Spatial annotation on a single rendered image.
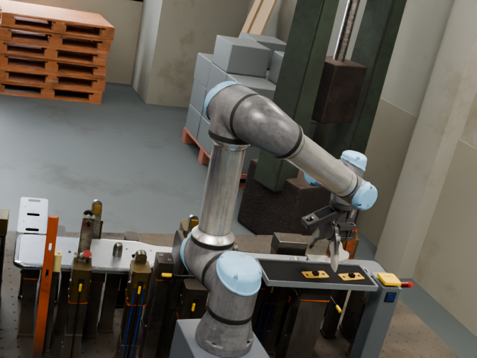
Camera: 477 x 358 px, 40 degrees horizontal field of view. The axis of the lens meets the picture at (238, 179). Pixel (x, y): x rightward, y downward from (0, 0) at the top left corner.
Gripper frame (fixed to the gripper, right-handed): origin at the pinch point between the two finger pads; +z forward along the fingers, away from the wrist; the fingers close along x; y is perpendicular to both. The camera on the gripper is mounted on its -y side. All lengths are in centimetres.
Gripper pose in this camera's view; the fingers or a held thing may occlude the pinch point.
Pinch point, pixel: (319, 260)
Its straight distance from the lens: 203.4
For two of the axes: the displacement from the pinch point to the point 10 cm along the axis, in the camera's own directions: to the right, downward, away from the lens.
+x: -4.0, -4.0, 8.3
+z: -2.0, 9.2, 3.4
